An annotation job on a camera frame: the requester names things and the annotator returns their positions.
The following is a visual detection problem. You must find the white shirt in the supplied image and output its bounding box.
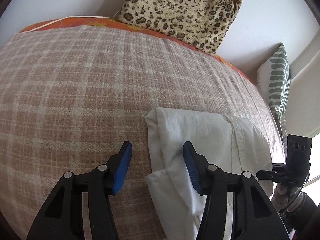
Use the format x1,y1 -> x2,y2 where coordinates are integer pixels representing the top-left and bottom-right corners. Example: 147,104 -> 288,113
145,107 -> 272,239

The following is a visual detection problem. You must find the right forearm black sleeve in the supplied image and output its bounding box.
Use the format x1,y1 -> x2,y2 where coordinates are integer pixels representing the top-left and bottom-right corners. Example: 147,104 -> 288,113
280,192 -> 319,239

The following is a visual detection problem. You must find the right hand grey glove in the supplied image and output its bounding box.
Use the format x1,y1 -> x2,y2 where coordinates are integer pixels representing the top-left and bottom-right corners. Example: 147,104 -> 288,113
271,183 -> 305,213

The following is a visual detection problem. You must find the green striped white pillow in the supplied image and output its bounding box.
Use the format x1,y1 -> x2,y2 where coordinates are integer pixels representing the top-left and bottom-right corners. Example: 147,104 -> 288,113
257,43 -> 291,147

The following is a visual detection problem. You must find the pink plaid blanket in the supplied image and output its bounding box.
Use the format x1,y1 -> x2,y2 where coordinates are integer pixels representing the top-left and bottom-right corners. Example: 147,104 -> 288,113
1,25 -> 284,239

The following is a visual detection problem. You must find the leopard print plush bag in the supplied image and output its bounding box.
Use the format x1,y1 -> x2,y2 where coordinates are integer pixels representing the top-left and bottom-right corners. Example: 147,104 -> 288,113
116,0 -> 242,55

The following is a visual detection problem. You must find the orange floral bed sheet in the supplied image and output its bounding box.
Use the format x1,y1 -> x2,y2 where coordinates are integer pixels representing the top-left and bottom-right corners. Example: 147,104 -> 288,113
10,18 -> 252,90

